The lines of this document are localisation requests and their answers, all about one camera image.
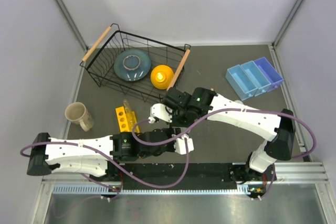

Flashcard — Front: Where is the glass test tube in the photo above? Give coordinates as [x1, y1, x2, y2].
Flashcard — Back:
[123, 99, 134, 127]

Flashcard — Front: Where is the yellow test tube rack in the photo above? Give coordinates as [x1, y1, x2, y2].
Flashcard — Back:
[115, 106, 137, 132]

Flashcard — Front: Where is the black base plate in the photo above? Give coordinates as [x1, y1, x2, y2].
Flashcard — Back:
[90, 163, 237, 190]

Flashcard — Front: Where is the light blue bin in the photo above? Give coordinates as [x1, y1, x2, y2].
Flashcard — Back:
[241, 61, 271, 97]
[225, 65, 258, 101]

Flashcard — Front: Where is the light blue bin middle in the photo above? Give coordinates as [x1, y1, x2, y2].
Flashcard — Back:
[241, 61, 271, 97]

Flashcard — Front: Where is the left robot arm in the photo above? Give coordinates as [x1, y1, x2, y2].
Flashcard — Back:
[27, 128, 193, 180]

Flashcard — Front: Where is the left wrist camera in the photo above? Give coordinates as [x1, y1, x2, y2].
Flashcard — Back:
[174, 134, 194, 155]

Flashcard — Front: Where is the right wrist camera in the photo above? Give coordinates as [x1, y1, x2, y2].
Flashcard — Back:
[148, 103, 173, 124]

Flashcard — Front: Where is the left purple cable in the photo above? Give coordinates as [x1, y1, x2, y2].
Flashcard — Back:
[19, 136, 190, 189]

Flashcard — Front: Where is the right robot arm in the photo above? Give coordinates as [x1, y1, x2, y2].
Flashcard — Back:
[157, 87, 295, 180]

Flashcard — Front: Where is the beige ceramic mug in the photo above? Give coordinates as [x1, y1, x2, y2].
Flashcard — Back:
[65, 102, 94, 132]

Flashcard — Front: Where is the blue ceramic plate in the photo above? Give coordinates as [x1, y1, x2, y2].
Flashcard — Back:
[113, 49, 152, 82]

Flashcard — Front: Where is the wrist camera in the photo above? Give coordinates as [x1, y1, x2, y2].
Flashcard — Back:
[174, 134, 194, 155]
[148, 103, 173, 124]

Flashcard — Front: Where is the black wire dish basket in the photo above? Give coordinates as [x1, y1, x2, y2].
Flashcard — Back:
[80, 23, 191, 103]

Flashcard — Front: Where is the cable duct rail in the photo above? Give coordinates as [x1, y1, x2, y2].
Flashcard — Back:
[52, 184, 257, 195]

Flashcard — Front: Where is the purple blue bin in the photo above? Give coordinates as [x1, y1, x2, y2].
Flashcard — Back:
[254, 57, 284, 92]

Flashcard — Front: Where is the light blue bin left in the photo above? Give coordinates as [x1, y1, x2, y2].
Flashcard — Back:
[225, 65, 258, 101]

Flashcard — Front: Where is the yellow ribbed funnel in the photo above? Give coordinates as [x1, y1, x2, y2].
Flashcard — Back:
[150, 65, 174, 90]

